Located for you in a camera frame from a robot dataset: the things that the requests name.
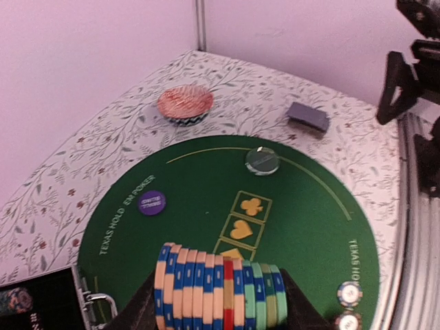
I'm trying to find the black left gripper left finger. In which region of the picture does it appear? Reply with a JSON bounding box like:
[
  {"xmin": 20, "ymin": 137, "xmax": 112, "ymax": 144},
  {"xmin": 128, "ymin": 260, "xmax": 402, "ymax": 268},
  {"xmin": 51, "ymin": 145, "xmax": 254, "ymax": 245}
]
[{"xmin": 104, "ymin": 271, "xmax": 157, "ymax": 330}]

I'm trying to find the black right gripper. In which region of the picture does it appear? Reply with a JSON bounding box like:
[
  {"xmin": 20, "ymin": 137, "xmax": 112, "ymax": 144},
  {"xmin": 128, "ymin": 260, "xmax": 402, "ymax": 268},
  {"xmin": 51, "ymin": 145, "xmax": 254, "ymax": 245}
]
[{"xmin": 376, "ymin": 1, "xmax": 439, "ymax": 125}]

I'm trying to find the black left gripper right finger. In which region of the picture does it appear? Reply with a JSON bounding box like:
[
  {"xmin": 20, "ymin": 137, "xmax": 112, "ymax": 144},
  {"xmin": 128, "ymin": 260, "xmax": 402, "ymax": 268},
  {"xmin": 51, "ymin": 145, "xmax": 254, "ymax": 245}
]
[{"xmin": 280, "ymin": 268, "xmax": 334, "ymax": 330}]

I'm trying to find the red black 100 chip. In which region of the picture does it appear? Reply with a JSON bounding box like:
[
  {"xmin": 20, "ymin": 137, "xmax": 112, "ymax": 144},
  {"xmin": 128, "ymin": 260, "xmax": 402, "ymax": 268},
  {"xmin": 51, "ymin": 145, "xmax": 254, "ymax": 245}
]
[{"xmin": 334, "ymin": 311, "xmax": 362, "ymax": 330}]

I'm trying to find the blue peach 10 chip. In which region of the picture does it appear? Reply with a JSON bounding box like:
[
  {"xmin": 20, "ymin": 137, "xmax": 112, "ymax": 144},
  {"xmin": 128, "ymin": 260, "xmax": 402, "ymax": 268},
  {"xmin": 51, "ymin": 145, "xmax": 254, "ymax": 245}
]
[{"xmin": 337, "ymin": 281, "xmax": 363, "ymax": 308}]

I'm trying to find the blue green chip stack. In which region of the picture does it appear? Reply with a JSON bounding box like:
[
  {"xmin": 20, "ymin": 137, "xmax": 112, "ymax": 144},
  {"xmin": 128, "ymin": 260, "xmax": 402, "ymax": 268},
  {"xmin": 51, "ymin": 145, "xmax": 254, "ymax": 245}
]
[{"xmin": 154, "ymin": 243, "xmax": 288, "ymax": 330}]

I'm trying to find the purple small blind button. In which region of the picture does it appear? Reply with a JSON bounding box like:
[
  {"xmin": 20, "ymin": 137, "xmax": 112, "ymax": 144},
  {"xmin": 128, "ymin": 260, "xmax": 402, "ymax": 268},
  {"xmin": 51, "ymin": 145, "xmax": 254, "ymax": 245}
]
[{"xmin": 137, "ymin": 190, "xmax": 166, "ymax": 217}]

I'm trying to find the green white dealer button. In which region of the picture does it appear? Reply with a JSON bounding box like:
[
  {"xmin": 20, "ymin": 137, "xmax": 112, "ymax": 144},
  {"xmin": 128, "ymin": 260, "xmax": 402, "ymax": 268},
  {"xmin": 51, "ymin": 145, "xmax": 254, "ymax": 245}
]
[{"xmin": 245, "ymin": 146, "xmax": 281, "ymax": 176}]

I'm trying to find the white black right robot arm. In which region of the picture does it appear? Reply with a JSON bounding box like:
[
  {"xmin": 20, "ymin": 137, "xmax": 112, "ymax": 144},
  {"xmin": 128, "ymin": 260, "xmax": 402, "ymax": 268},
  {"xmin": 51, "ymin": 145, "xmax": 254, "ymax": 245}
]
[{"xmin": 371, "ymin": 1, "xmax": 439, "ymax": 329}]

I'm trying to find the aluminium poker chip case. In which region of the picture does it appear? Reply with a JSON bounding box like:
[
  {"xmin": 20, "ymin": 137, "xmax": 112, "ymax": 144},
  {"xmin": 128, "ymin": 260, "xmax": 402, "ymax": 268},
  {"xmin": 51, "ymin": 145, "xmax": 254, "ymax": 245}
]
[{"xmin": 1, "ymin": 265, "xmax": 118, "ymax": 329}]

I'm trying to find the grey playing card deck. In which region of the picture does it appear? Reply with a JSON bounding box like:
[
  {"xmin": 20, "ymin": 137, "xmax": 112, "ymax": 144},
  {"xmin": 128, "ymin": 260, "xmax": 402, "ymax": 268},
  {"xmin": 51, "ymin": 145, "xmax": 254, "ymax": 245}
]
[{"xmin": 286, "ymin": 102, "xmax": 330, "ymax": 135}]

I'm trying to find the green poker chip row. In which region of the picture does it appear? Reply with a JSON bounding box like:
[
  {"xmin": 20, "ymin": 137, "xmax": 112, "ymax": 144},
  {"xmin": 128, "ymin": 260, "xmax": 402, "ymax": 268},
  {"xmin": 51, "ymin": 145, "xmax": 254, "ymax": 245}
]
[{"xmin": 1, "ymin": 287, "xmax": 33, "ymax": 316}]

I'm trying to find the round green poker mat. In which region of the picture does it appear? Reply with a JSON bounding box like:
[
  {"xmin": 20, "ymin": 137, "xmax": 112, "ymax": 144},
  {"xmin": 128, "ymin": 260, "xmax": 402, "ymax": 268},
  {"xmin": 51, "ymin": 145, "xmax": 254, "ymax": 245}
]
[{"xmin": 78, "ymin": 135, "xmax": 380, "ymax": 329}]

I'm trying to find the red patterned small bowl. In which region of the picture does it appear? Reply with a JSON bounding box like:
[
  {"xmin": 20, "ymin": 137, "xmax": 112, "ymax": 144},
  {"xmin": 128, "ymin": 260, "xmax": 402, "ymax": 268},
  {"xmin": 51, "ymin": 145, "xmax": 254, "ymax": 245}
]
[{"xmin": 157, "ymin": 85, "xmax": 214, "ymax": 127}]

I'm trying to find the right aluminium frame post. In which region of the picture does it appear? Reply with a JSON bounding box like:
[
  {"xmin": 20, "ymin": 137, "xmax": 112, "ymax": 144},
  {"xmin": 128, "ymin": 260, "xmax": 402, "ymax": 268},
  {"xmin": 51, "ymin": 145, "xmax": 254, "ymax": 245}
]
[{"xmin": 195, "ymin": 0, "xmax": 207, "ymax": 52}]

